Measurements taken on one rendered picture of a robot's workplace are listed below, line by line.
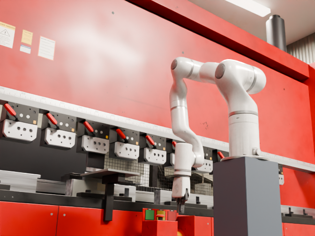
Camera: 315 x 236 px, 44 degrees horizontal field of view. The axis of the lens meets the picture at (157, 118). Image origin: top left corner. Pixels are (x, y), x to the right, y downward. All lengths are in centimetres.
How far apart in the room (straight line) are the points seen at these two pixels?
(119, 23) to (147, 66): 30
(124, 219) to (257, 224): 76
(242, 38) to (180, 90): 128
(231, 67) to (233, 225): 61
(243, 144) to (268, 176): 15
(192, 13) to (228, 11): 235
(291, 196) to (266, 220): 227
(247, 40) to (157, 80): 106
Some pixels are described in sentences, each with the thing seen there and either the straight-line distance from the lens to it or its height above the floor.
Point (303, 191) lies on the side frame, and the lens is 371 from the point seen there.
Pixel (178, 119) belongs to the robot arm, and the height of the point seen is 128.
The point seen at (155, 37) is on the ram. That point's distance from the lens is 252.
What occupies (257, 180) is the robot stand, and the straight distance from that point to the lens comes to 149.
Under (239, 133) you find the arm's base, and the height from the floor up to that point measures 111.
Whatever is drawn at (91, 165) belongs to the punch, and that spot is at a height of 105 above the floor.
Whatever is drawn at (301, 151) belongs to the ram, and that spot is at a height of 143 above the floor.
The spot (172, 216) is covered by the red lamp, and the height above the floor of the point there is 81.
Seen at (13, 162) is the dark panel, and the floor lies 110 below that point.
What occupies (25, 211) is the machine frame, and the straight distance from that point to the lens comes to 175.
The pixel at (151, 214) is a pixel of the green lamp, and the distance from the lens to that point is 195.
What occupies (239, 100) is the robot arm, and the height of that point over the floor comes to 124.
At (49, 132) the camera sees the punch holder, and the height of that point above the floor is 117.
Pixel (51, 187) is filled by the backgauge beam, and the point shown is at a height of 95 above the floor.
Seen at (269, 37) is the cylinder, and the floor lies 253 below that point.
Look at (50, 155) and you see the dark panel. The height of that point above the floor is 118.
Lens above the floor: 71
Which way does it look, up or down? 17 degrees up
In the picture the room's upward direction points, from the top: 2 degrees clockwise
